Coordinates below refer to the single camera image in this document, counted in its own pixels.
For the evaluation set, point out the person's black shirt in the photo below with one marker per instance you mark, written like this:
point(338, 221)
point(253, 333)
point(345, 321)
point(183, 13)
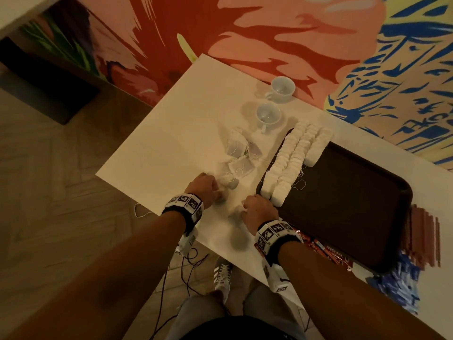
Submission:
point(237, 329)

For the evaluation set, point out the pile of red Nescafe sachets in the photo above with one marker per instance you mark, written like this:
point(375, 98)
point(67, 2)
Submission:
point(329, 255)

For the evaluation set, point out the dark brown tray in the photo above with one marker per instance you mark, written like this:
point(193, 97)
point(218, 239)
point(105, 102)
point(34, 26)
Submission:
point(354, 201)

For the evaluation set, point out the black marker wristband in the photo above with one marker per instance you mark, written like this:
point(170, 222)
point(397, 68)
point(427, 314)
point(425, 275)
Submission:
point(277, 237)
point(184, 209)

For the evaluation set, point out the person's leg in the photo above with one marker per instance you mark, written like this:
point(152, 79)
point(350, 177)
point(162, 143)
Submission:
point(272, 308)
point(191, 311)

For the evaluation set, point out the row of tea bags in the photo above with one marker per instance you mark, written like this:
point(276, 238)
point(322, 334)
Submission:
point(290, 163)

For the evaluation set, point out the person's right forearm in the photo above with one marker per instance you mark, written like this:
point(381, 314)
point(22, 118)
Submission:
point(354, 294)

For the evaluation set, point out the white side table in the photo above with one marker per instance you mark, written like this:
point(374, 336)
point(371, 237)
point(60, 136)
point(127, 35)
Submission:
point(21, 9)

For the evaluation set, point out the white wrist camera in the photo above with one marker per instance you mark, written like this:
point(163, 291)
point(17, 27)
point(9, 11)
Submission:
point(187, 242)
point(278, 278)

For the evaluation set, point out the person's left forearm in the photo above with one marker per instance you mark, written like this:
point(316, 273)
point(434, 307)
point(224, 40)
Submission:
point(99, 279)

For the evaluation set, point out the white sneaker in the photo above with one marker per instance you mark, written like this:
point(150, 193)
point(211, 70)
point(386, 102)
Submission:
point(223, 277)

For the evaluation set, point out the pile of blue sachets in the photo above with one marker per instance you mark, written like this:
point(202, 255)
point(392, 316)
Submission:
point(398, 283)

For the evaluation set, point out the person's right hand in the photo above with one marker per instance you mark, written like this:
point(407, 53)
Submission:
point(258, 211)

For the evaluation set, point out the pile of white tea bags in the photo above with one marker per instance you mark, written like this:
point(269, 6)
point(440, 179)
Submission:
point(237, 148)

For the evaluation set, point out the person's left hand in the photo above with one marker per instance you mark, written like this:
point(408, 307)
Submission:
point(205, 189)

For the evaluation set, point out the small white cup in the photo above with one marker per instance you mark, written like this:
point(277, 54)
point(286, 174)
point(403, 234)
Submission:
point(282, 88)
point(267, 115)

